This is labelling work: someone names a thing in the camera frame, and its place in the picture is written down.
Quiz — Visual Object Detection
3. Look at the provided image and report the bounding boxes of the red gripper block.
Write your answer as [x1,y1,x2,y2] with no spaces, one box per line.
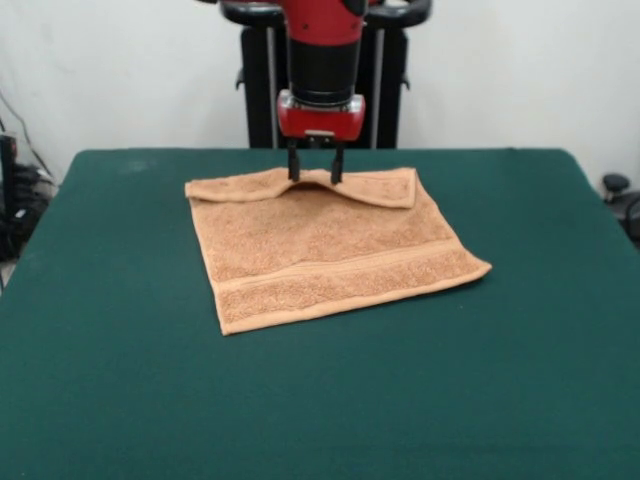
[276,89,367,186]

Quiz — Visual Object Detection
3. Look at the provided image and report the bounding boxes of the tan terry towel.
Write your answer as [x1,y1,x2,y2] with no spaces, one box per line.
[184,166,494,338]

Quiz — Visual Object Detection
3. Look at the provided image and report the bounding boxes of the dark green table cloth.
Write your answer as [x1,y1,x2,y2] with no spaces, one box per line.
[0,146,640,480]

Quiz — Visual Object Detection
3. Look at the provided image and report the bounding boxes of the black electronics box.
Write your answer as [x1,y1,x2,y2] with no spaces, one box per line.
[0,132,21,216]

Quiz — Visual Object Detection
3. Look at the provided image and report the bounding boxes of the black office chair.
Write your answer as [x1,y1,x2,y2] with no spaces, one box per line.
[601,172,640,249]

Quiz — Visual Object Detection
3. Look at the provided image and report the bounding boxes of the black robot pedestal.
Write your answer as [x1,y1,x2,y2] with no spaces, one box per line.
[218,0,432,150]

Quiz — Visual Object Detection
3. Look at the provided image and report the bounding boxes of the black cable bundle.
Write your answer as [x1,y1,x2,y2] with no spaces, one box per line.
[12,163,57,204]

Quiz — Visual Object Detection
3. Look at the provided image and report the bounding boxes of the grey cable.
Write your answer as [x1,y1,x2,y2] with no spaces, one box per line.
[0,92,57,182]

